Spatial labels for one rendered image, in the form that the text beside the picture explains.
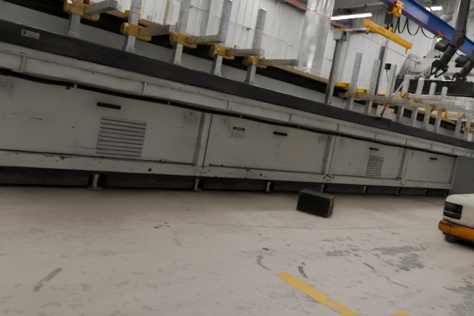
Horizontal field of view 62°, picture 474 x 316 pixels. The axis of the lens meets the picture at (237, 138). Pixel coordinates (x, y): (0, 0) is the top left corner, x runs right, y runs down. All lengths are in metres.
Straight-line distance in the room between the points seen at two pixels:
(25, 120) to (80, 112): 0.25
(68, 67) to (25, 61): 0.16
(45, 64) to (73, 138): 0.45
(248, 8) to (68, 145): 10.02
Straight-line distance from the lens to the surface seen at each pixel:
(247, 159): 2.68
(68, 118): 2.07
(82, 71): 1.84
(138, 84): 1.93
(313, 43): 7.39
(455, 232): 2.64
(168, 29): 1.65
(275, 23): 12.45
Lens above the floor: 0.50
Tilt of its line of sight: 3 degrees down
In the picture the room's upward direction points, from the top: 10 degrees clockwise
